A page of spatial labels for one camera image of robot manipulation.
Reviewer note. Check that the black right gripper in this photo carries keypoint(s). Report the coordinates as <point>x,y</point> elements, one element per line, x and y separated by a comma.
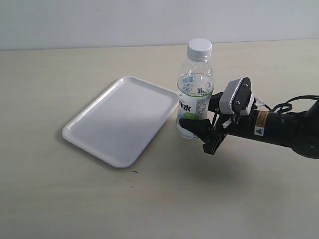
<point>214,132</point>

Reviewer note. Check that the clear plastic water bottle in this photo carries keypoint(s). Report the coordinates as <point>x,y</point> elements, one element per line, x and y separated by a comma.
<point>195,86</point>

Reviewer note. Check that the white bottle cap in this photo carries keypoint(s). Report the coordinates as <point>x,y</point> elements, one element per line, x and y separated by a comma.
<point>199,48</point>

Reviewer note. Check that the white plastic tray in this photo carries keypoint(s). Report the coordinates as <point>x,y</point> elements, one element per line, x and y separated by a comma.
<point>118,125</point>

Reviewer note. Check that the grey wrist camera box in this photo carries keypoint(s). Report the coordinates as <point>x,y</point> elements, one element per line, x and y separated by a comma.
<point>237,98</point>

